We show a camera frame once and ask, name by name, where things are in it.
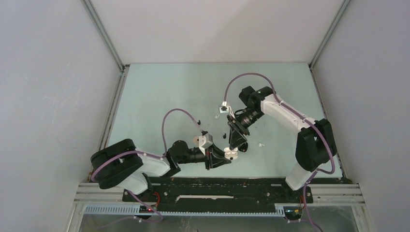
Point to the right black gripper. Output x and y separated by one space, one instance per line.
237 137

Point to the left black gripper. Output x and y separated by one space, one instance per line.
213 157

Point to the white earbud charging case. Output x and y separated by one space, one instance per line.
231 154

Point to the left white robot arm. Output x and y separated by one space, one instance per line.
124 165

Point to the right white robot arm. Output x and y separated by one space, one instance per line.
315 144

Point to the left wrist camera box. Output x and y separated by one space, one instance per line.
203 142

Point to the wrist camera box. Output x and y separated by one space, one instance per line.
203 142
225 108

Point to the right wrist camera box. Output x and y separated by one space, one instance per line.
225 108

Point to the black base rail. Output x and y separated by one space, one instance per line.
220 195

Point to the left aluminium frame post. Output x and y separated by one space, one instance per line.
120 79

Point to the aluminium frame post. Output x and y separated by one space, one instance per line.
323 45
120 79

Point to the right aluminium frame post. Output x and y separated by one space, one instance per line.
323 45

